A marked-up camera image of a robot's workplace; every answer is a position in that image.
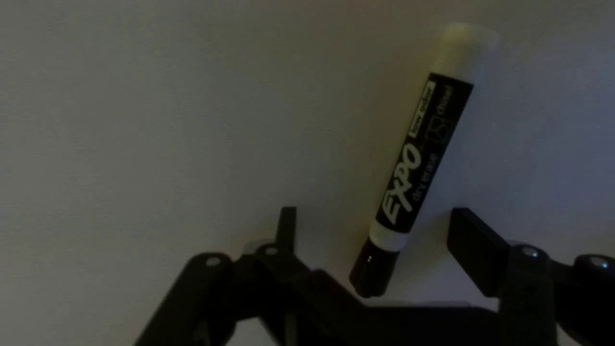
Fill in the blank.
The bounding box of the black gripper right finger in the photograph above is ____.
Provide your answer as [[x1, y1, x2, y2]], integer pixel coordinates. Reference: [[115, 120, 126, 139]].
[[445, 206, 615, 346]]

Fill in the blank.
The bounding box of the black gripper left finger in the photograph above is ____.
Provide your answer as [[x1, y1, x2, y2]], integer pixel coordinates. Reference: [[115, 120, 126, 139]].
[[132, 206, 370, 346]]

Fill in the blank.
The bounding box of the black Expo marker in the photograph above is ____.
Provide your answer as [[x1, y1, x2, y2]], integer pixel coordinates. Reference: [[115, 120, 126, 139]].
[[347, 22, 501, 300]]

